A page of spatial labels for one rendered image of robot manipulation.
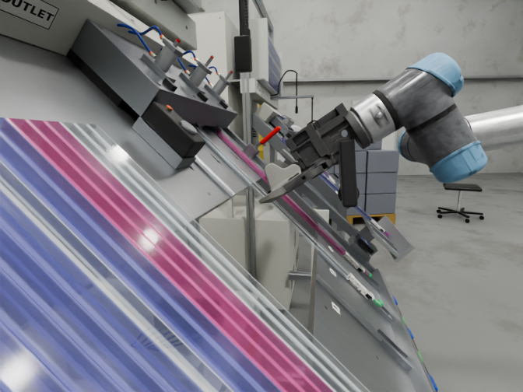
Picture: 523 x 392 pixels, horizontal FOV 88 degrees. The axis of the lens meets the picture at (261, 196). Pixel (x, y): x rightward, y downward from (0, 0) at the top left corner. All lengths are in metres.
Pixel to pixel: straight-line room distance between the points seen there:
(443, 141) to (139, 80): 0.44
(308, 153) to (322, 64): 8.03
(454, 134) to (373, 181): 3.07
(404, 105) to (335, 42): 8.26
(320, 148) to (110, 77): 0.32
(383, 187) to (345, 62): 5.57
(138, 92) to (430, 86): 0.41
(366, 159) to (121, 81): 3.25
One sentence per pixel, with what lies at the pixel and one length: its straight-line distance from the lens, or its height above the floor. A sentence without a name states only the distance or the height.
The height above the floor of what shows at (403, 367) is 0.73.
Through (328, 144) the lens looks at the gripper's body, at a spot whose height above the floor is 1.05.
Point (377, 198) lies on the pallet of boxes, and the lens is 3.62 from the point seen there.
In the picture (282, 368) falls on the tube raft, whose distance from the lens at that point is 0.25.
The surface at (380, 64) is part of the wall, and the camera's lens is 8.98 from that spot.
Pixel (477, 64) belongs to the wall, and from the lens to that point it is 10.38.
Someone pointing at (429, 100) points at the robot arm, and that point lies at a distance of 0.49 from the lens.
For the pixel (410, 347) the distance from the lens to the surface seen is 0.55.
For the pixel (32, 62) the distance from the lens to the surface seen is 0.42.
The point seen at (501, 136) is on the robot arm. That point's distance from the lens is 0.67.
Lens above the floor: 1.06
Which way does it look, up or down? 11 degrees down
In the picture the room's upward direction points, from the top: 1 degrees counter-clockwise
